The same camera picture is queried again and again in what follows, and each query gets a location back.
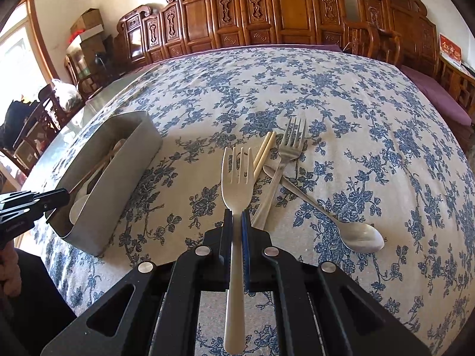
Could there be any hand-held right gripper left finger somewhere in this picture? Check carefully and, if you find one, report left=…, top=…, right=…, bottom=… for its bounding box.
left=41, top=209, right=234, bottom=356

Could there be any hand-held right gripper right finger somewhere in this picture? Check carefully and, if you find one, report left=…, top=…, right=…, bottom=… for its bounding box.
left=241, top=211, right=433, bottom=356

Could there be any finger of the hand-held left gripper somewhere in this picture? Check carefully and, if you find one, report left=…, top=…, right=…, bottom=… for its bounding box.
left=0, top=206, right=49, bottom=224
left=0, top=188, right=71, bottom=207

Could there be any white plastic spoon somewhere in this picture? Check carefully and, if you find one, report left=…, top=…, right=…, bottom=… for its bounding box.
left=69, top=139, right=127, bottom=226

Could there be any white plastic fork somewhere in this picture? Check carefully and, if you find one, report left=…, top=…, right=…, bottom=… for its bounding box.
left=221, top=146, right=257, bottom=355

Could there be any wooden chopstick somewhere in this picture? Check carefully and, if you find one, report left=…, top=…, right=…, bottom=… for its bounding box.
left=254, top=131, right=278, bottom=177
left=70, top=154, right=114, bottom=193
left=252, top=131, right=274, bottom=171

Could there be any rectangular metal tin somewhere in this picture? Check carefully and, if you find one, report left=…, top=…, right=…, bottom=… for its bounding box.
left=46, top=110, right=164, bottom=257

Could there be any metal fork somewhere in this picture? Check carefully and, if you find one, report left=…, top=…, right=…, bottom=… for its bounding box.
left=251, top=116, right=308, bottom=231

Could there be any metal spoon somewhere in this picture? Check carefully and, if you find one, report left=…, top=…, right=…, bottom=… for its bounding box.
left=262, top=164, right=385, bottom=252

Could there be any person's left hand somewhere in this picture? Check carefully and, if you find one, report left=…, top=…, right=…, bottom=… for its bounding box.
left=0, top=247, right=18, bottom=296

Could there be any dark wooden dining chair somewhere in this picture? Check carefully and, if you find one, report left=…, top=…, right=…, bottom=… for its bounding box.
left=0, top=119, right=47, bottom=179
left=13, top=85, right=70, bottom=149

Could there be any person's black clothing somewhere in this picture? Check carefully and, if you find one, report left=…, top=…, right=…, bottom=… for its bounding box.
left=0, top=248, right=77, bottom=356

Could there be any black bag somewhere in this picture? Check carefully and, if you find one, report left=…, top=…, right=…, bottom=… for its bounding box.
left=0, top=100, right=38, bottom=142

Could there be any white plastic bag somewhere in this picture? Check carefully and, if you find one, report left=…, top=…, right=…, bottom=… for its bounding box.
left=52, top=79, right=83, bottom=112

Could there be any carved wooden chair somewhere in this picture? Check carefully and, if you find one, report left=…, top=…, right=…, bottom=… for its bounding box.
left=65, top=54, right=104, bottom=98

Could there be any printed cardboard box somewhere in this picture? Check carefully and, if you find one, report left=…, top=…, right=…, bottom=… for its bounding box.
left=80, top=37, right=109, bottom=68

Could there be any blue floral tablecloth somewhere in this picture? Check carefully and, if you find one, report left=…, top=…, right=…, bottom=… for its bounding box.
left=22, top=46, right=475, bottom=356

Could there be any white cardboard box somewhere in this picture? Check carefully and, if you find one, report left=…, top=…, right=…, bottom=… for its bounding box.
left=69, top=25, right=105, bottom=46

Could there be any brown cardboard box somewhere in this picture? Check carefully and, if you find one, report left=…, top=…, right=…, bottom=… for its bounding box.
left=70, top=8, right=102, bottom=32

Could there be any carved wooden sofa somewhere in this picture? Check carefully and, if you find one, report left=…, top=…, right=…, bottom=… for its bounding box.
left=111, top=0, right=403, bottom=73

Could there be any purple armchair cushion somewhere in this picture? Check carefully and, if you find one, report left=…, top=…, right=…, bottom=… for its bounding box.
left=399, top=65, right=474, bottom=127

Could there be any carved wooden armchair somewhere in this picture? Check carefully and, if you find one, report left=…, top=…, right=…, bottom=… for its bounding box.
left=345, top=0, right=475, bottom=145

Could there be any red calendar card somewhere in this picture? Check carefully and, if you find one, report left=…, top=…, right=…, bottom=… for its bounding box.
left=439, top=33, right=463, bottom=64

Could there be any wooden door frame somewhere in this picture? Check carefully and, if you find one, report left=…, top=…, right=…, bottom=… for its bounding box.
left=0, top=0, right=60, bottom=82

